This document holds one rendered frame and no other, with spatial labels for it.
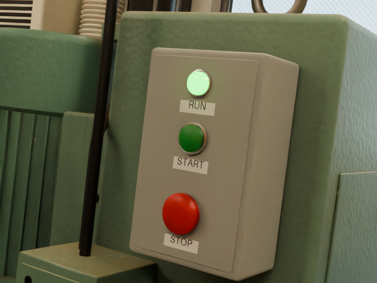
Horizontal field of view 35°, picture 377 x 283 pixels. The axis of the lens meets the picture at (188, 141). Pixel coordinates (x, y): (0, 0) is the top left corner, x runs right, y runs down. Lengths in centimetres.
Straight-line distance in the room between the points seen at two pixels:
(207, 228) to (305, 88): 13
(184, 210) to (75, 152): 24
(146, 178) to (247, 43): 14
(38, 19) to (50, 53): 151
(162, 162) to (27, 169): 27
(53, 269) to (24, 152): 22
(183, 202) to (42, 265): 14
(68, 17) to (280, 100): 188
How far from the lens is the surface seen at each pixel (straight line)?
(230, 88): 43
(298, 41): 48
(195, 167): 44
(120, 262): 53
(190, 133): 43
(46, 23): 220
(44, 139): 69
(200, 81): 43
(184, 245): 45
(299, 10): 60
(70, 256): 53
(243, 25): 50
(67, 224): 66
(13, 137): 71
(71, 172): 66
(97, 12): 218
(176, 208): 44
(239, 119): 42
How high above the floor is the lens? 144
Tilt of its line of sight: 3 degrees down
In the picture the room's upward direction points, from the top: 7 degrees clockwise
